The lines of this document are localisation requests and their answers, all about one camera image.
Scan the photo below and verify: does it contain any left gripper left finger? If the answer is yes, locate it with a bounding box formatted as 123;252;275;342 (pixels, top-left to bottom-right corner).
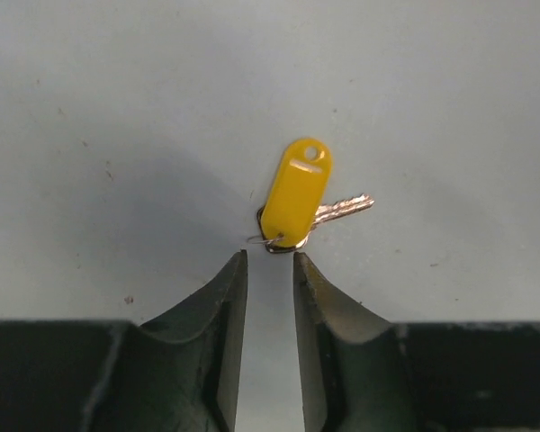
0;251;248;431

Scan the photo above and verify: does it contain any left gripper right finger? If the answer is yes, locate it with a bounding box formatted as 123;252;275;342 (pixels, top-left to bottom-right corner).
293;253;540;431

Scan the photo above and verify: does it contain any yellow tag key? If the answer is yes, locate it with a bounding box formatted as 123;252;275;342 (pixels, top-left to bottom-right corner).
247;137;374;254

